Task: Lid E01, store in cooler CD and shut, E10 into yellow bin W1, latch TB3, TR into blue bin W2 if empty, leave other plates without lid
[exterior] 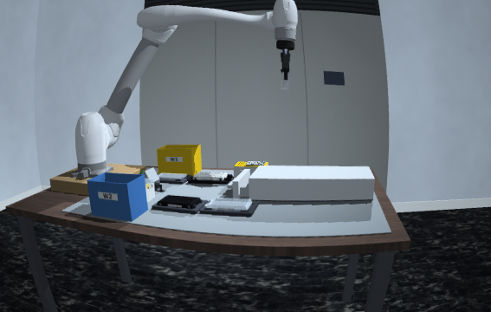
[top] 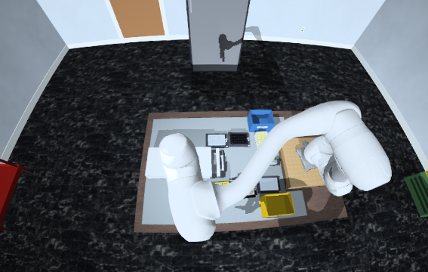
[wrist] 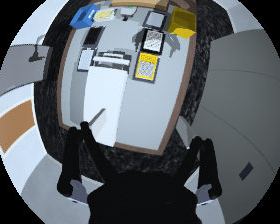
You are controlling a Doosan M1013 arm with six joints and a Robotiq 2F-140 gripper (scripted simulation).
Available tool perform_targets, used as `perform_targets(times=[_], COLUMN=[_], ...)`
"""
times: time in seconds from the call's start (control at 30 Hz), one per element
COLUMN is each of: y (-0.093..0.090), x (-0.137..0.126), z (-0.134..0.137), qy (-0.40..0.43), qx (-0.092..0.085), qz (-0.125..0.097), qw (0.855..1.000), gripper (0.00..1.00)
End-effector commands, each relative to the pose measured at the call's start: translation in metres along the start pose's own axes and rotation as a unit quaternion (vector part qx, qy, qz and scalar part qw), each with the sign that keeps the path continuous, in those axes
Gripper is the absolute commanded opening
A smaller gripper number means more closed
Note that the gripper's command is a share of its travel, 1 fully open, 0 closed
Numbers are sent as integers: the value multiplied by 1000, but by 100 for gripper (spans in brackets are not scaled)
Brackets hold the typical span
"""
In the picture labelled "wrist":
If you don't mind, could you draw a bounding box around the blue open-top bin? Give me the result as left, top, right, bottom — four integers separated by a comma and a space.
69, 4, 99, 29

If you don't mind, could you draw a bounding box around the yellow bin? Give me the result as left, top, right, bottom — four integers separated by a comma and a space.
167, 6, 196, 39

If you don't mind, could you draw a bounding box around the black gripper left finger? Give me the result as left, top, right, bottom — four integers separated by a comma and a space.
57, 108, 138, 206

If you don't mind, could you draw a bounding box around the light grey bench mat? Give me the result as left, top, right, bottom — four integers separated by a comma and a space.
61, 4, 190, 150

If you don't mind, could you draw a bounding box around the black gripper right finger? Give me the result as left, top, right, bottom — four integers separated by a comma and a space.
157, 116, 222, 206

